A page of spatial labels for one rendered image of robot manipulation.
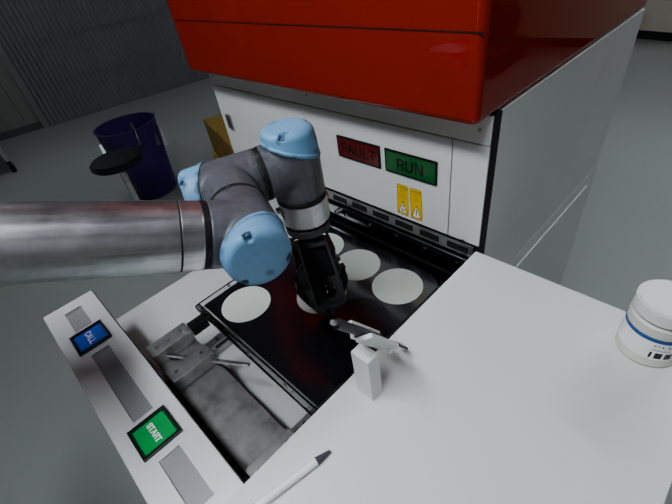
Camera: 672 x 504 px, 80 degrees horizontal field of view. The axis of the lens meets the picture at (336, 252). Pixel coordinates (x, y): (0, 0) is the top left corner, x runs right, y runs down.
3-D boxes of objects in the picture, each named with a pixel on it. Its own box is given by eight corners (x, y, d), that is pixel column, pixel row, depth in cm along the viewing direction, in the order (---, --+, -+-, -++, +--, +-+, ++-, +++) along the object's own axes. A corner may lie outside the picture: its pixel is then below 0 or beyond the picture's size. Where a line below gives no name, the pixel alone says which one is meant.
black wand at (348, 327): (334, 330, 41) (339, 319, 41) (324, 324, 42) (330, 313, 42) (406, 352, 57) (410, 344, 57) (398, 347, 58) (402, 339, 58)
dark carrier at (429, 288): (323, 225, 99) (322, 223, 99) (443, 282, 78) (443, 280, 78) (204, 307, 82) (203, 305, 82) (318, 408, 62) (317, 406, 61)
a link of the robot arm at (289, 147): (246, 125, 55) (303, 109, 57) (265, 194, 62) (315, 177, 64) (261, 145, 49) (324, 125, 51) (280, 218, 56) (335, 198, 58)
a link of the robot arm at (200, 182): (180, 198, 45) (272, 169, 48) (171, 160, 53) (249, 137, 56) (204, 251, 50) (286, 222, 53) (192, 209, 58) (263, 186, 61)
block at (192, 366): (208, 351, 75) (203, 342, 73) (218, 361, 73) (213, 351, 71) (170, 381, 71) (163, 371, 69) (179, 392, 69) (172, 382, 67)
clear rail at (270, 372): (200, 305, 83) (198, 301, 83) (324, 417, 61) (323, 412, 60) (195, 309, 83) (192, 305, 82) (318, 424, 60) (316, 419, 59)
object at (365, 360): (380, 359, 58) (373, 296, 50) (402, 374, 56) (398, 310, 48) (352, 388, 55) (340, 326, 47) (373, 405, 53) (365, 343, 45)
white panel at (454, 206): (252, 190, 133) (213, 63, 108) (478, 298, 84) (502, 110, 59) (245, 194, 131) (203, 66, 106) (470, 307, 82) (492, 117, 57)
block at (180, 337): (188, 331, 80) (182, 321, 78) (196, 339, 78) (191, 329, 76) (151, 357, 76) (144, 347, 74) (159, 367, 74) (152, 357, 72)
